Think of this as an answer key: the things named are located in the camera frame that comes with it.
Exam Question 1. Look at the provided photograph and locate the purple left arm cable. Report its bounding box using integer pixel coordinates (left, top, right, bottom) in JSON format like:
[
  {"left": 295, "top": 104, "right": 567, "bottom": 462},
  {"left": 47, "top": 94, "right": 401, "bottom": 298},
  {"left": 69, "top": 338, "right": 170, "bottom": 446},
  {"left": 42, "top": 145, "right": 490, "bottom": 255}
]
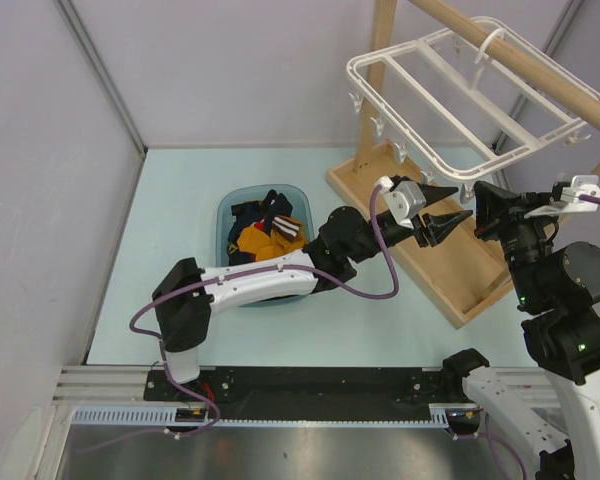
[{"left": 74, "top": 184, "right": 401, "bottom": 451}]

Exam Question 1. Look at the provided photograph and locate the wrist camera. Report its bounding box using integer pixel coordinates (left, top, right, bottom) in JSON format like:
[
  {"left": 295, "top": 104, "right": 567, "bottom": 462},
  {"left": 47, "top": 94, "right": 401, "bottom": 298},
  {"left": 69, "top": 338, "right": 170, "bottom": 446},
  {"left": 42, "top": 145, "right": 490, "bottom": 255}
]
[
  {"left": 524, "top": 174, "right": 600, "bottom": 218},
  {"left": 375, "top": 176, "right": 426, "bottom": 229}
]

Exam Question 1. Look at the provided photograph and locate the aluminium frame post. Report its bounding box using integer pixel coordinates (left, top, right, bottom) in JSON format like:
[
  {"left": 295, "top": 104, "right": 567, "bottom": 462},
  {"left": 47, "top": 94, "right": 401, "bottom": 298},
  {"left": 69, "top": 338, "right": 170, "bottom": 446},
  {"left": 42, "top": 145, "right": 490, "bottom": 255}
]
[{"left": 53, "top": 0, "right": 148, "bottom": 159}]

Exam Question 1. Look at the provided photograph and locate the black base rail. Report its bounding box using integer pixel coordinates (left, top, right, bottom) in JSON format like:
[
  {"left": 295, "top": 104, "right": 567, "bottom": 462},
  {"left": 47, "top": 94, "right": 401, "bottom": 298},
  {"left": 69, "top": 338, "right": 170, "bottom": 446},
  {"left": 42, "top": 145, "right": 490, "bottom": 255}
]
[{"left": 144, "top": 364, "right": 461, "bottom": 422}]

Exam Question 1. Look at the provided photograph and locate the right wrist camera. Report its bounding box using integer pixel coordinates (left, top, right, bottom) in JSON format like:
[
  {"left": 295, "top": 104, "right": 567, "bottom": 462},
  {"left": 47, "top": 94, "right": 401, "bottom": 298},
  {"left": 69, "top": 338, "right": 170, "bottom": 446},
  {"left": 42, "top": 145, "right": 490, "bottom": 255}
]
[{"left": 524, "top": 174, "right": 600, "bottom": 218}]

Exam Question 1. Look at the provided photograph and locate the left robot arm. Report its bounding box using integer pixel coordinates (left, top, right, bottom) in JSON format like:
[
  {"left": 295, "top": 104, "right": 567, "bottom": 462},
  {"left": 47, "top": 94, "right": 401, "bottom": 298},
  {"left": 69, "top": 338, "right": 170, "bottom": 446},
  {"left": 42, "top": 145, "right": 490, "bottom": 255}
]
[{"left": 152, "top": 176, "right": 472, "bottom": 400}]

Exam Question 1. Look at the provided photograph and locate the wooden hanger stand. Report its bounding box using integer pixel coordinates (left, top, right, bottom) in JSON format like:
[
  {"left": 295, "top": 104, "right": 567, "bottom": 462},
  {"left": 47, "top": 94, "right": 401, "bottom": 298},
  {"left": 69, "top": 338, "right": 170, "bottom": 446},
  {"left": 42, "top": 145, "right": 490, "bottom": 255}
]
[{"left": 326, "top": 1, "right": 600, "bottom": 328}]

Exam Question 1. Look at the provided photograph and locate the brown white striped sock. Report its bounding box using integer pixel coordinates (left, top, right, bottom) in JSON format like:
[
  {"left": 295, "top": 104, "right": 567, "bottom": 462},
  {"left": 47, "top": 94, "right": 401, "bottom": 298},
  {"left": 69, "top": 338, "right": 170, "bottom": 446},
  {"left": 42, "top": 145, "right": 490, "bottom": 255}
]
[{"left": 272, "top": 216, "right": 302, "bottom": 241}]

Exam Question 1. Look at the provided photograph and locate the mustard yellow sock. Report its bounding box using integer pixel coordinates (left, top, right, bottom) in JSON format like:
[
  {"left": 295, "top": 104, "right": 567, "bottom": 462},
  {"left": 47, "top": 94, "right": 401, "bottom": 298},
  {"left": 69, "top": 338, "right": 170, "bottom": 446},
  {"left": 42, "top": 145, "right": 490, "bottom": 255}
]
[{"left": 237, "top": 218, "right": 306, "bottom": 261}]

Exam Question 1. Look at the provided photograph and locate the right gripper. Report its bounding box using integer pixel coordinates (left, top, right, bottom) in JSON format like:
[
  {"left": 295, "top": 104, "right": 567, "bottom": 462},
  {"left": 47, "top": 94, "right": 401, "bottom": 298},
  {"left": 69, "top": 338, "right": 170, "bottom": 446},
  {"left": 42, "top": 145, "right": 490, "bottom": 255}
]
[{"left": 471, "top": 179, "right": 560, "bottom": 305}]

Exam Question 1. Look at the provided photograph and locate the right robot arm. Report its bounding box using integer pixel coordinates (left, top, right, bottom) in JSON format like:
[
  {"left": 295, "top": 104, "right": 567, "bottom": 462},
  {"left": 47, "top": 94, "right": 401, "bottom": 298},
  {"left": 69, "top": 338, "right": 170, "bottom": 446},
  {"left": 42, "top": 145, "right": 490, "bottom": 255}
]
[{"left": 441, "top": 175, "right": 600, "bottom": 479}]

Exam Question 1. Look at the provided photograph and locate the white plastic clip hanger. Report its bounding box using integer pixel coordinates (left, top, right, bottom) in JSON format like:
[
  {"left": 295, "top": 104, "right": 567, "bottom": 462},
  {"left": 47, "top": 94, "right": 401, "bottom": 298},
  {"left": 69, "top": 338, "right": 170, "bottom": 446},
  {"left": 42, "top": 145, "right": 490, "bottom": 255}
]
[{"left": 346, "top": 16, "right": 600, "bottom": 200}]

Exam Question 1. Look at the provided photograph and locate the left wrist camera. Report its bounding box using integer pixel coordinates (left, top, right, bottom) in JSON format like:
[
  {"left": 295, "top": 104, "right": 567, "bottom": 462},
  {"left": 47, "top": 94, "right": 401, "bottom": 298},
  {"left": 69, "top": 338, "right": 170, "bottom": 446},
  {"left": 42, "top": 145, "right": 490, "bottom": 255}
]
[{"left": 375, "top": 176, "right": 426, "bottom": 229}]

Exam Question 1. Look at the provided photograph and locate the blue plastic sock basin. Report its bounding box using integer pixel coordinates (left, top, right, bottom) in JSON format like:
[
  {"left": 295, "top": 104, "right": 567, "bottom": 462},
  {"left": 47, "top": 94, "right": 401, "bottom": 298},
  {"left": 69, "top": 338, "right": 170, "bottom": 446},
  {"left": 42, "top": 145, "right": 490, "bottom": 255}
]
[{"left": 216, "top": 183, "right": 315, "bottom": 308}]

